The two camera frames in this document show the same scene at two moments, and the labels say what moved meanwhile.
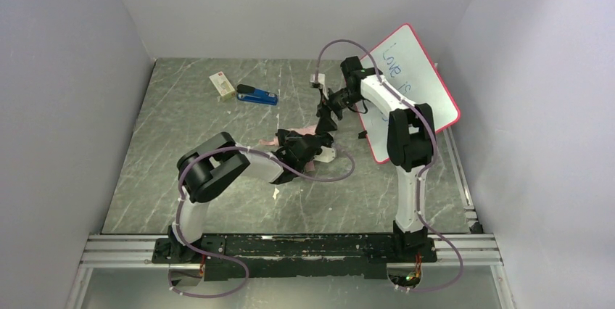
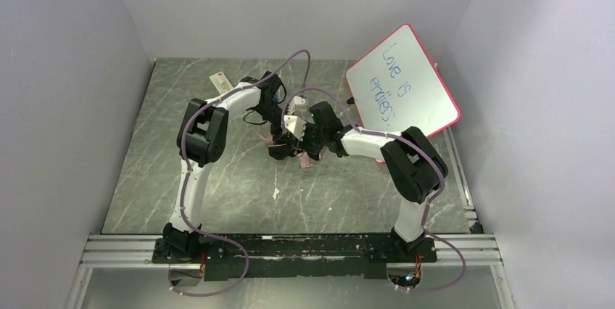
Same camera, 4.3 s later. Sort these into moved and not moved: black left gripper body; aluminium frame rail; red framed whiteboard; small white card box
Moved: black left gripper body
Not moved: small white card box; aluminium frame rail; red framed whiteboard
